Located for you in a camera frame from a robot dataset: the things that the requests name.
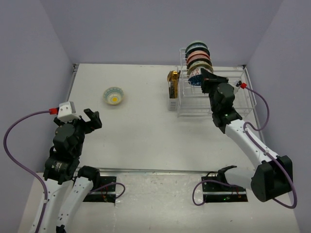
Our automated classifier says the cream bowl yellow centre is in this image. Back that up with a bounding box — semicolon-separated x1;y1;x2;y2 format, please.
103;87;124;105

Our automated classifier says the white perforated cutlery holder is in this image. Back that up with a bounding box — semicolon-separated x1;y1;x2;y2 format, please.
169;98;177;111

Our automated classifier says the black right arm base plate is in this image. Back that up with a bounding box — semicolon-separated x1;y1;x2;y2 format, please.
202;182;248;203

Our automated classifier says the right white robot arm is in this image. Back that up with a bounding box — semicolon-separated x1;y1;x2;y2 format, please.
201;69;297;209

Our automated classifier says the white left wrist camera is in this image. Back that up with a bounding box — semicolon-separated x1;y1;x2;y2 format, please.
57;101;81;123

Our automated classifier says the teal rim back bowl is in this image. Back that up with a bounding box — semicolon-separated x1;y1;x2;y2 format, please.
185;40;208;52

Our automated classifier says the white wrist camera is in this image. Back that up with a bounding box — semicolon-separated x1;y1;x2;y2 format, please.
57;101;81;123
231;80;243;94

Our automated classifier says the aluminium table edge rail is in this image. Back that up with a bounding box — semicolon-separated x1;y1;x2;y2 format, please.
66;64;79;101

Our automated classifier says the gold utensil in holder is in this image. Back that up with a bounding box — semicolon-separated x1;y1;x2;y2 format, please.
167;71;180;99

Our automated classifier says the white wire dish rack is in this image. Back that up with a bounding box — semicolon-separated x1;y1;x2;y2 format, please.
177;49;257;118

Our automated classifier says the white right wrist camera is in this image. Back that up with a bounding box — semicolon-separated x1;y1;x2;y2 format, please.
231;80;243;94

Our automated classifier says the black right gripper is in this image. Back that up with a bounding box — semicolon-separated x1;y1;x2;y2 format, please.
201;69;229;113

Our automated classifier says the blue triangle pattern bowl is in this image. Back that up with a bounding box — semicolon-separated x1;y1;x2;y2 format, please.
188;67;202;86

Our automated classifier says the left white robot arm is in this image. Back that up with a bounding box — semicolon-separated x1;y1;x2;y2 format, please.
30;107;102;233

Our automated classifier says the cream bowl with star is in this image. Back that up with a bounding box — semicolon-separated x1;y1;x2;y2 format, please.
187;61;214;75

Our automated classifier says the pink rim bowl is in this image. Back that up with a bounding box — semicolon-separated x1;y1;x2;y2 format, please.
187;50;210;59

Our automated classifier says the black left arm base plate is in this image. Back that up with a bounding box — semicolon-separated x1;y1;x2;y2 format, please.
82;176;117;203

